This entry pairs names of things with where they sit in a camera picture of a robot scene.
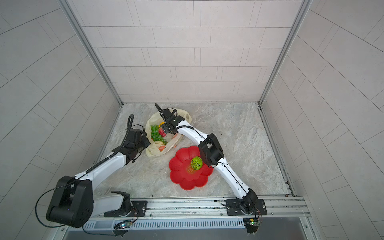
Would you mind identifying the right green circuit board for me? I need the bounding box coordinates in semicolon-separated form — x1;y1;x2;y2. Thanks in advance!
243;219;260;229

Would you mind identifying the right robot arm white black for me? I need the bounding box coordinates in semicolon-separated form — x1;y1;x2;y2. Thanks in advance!
156;106;260;215

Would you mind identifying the left green circuit board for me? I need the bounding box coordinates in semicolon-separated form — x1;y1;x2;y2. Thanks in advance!
114;221;133;230

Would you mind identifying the red flower-shaped plate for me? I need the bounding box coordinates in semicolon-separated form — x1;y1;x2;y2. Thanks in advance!
169;146;214;191

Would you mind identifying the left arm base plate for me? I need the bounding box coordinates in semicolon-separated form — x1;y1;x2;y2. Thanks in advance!
104;201;148;218

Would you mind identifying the fake red strawberry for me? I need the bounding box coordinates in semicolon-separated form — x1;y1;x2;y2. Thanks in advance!
159;128;166;137

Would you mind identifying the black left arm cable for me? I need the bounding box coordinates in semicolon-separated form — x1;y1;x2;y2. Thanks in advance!
34;182;76;229

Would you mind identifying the fake green apple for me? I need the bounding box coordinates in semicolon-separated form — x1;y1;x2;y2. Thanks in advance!
191;157;203;171

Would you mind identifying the cream plastic shopping bag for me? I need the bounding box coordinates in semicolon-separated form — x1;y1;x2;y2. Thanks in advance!
145;113;183;157

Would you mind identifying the aluminium mounting rail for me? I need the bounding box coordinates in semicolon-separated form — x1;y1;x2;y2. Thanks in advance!
90;196;311;221

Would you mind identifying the fake green grapes bunch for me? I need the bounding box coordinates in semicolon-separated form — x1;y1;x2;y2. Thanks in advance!
151;125;168;145

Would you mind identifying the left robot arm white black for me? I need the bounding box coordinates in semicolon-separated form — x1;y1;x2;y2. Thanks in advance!
46;128;150;228

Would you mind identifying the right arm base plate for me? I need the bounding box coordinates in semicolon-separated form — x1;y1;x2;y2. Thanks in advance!
221;199;268;217

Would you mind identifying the green circuit board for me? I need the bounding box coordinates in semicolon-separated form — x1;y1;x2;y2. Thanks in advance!
243;219;260;229
114;221;133;230

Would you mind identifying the perforated metal vent strip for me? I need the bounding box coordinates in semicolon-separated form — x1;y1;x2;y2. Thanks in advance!
79;218;245;232

